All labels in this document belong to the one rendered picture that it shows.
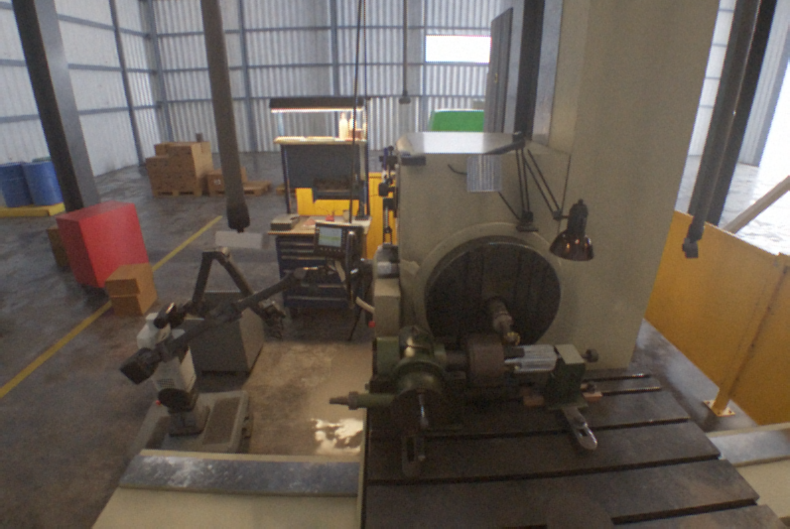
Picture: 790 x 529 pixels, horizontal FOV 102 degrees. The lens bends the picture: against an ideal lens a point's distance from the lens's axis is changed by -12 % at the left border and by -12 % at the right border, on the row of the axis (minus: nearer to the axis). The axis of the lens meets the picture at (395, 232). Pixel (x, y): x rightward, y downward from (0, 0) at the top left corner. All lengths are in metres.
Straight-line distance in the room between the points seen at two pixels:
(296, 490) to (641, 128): 1.91
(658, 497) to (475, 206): 1.12
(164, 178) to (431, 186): 8.46
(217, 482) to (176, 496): 0.16
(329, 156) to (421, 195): 2.26
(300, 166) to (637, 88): 2.89
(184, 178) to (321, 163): 5.95
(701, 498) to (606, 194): 1.07
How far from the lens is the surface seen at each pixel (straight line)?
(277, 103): 3.45
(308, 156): 3.65
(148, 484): 1.86
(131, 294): 4.51
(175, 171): 9.32
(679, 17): 1.76
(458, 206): 1.46
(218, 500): 1.75
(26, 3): 6.24
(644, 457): 1.58
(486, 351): 1.33
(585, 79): 1.55
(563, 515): 1.34
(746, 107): 6.35
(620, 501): 1.44
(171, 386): 2.40
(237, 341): 3.07
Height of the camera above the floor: 2.10
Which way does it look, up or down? 21 degrees down
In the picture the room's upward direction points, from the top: straight up
